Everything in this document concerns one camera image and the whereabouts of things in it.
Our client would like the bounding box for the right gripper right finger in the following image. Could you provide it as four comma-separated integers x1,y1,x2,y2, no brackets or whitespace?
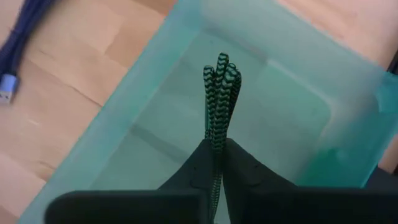
221,138,299,224

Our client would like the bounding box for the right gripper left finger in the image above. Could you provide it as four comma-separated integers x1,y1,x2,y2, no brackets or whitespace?
157,138,221,224

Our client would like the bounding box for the green black braided cable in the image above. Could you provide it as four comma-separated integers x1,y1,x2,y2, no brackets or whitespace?
202,52,243,224

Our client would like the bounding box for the blue braided cable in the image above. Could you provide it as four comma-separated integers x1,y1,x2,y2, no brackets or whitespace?
0,0,58,105

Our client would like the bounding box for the teal translucent plastic bin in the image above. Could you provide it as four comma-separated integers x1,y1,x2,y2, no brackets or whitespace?
17,0,398,224

